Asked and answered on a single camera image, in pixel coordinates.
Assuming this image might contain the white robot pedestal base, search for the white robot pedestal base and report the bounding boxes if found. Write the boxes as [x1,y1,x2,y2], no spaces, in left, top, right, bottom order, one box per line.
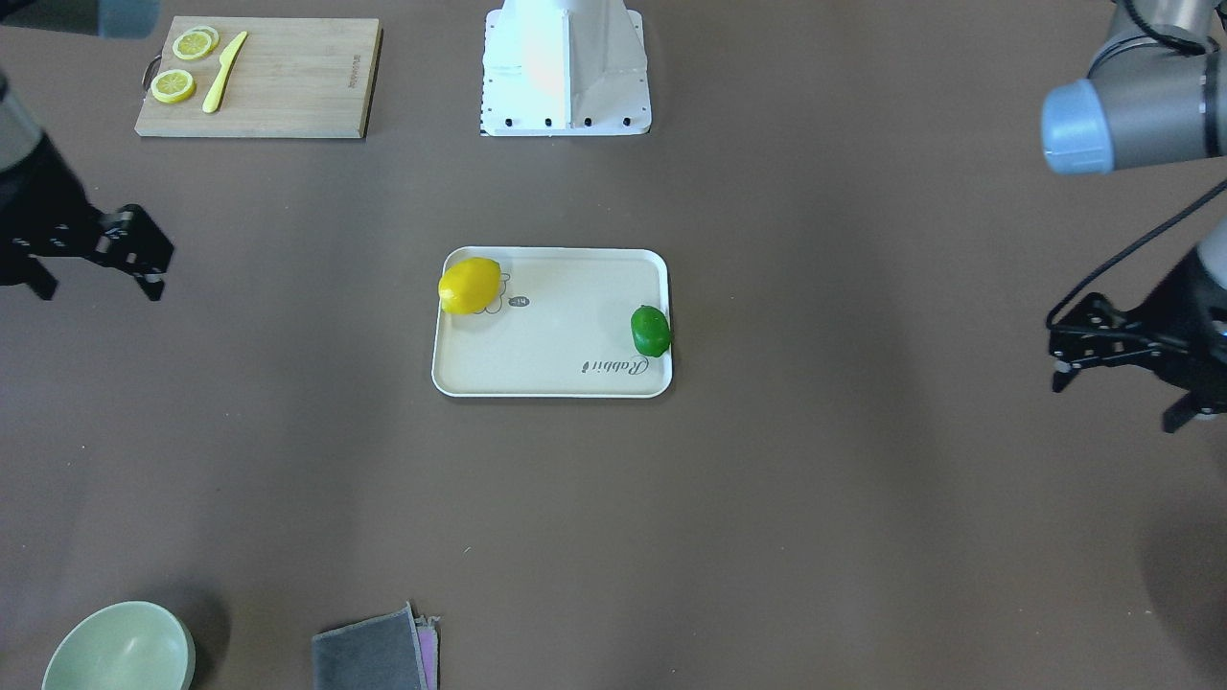
[479,1,653,138]

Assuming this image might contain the yellow lemon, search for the yellow lemon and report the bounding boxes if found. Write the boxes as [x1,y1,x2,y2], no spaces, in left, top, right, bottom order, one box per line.
[437,257,502,314]

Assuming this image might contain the green lime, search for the green lime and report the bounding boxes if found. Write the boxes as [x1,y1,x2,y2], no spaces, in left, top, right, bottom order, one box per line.
[629,304,672,359]

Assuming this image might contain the pink folded cloth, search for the pink folded cloth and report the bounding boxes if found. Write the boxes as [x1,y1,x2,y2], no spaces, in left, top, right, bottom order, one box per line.
[415,616,440,690]

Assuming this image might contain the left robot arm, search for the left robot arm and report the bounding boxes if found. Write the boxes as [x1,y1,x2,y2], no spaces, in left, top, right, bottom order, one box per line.
[1040,1,1226,433]

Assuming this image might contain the light green bowl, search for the light green bowl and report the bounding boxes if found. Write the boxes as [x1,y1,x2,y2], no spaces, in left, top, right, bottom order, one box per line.
[42,600,198,689]

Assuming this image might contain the grey folded cloth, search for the grey folded cloth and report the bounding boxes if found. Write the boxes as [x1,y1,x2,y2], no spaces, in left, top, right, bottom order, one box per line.
[312,604,436,689]

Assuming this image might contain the yellow plastic knife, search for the yellow plastic knife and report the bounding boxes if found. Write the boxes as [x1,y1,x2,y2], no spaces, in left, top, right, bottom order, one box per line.
[201,31,249,114]

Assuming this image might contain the bamboo cutting board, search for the bamboo cutting board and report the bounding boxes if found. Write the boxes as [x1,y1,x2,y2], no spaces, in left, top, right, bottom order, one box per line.
[134,14,382,139]

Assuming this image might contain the upper lemon slice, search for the upper lemon slice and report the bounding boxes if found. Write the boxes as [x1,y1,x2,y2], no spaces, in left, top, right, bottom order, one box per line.
[172,25,220,61]

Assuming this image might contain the beige rabbit tray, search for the beige rabbit tray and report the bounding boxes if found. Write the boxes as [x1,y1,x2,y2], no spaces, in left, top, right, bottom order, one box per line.
[432,247,674,399]

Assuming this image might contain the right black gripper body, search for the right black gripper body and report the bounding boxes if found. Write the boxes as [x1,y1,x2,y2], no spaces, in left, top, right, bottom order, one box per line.
[1,135,174,287]

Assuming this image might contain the lower lemon slice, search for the lower lemon slice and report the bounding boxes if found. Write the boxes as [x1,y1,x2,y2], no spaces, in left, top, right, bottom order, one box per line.
[148,69,198,104]

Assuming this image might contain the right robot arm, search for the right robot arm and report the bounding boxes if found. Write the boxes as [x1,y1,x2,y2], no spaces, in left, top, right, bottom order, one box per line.
[1,1,174,301]

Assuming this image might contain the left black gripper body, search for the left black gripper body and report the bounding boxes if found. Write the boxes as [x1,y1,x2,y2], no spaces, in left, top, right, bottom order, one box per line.
[1049,248,1226,393]

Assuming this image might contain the lemon slice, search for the lemon slice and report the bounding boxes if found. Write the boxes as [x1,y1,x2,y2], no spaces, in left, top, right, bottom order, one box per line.
[172,25,220,61]
[148,69,198,104]

